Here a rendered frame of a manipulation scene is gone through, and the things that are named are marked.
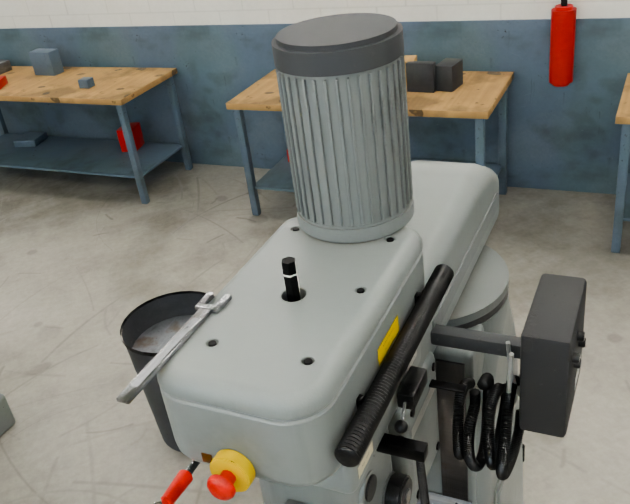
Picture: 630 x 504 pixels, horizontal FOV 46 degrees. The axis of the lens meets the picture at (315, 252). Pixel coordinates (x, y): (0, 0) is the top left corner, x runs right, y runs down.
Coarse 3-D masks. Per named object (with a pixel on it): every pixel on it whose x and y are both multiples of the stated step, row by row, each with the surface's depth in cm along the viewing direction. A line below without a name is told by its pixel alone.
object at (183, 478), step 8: (192, 464) 108; (184, 472) 106; (192, 472) 108; (176, 480) 105; (184, 480) 105; (192, 480) 107; (168, 488) 104; (176, 488) 104; (184, 488) 105; (168, 496) 103; (176, 496) 104
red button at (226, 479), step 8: (224, 472) 97; (208, 480) 96; (216, 480) 95; (224, 480) 95; (232, 480) 97; (208, 488) 96; (216, 488) 95; (224, 488) 95; (232, 488) 95; (216, 496) 96; (224, 496) 96; (232, 496) 96
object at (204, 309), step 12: (204, 300) 110; (228, 300) 110; (204, 312) 107; (216, 312) 108; (192, 324) 105; (180, 336) 103; (168, 348) 101; (156, 360) 99; (168, 360) 99; (144, 372) 97; (156, 372) 97; (132, 384) 95; (144, 384) 95; (120, 396) 93; (132, 396) 93
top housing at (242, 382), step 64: (256, 256) 121; (320, 256) 118; (384, 256) 116; (256, 320) 105; (320, 320) 103; (384, 320) 108; (192, 384) 96; (256, 384) 93; (320, 384) 92; (192, 448) 102; (256, 448) 96; (320, 448) 95
